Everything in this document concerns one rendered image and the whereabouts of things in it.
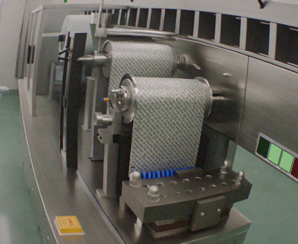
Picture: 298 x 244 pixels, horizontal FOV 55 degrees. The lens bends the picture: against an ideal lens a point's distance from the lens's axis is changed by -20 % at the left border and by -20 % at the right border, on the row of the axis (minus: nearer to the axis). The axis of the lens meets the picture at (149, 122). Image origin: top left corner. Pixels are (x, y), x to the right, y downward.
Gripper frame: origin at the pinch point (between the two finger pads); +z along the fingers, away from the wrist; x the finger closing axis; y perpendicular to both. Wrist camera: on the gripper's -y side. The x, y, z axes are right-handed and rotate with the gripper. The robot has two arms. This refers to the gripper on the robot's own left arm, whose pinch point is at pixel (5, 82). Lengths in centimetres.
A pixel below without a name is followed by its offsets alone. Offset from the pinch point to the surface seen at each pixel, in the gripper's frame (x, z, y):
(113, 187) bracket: 52, 24, 23
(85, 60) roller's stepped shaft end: 24.3, 26.1, -13.0
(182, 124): 63, 38, -3
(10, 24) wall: -479, 174, 45
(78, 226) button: 65, -1, 23
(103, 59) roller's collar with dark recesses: 28.2, 31.2, -14.0
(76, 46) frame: 19.3, 23.8, -17.5
